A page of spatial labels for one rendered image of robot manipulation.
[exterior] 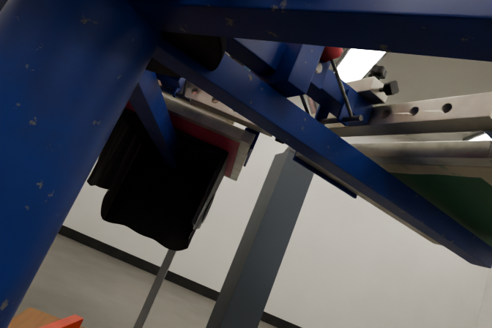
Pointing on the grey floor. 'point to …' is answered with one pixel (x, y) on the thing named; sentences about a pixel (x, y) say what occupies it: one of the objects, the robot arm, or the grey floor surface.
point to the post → (154, 289)
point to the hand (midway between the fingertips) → (190, 104)
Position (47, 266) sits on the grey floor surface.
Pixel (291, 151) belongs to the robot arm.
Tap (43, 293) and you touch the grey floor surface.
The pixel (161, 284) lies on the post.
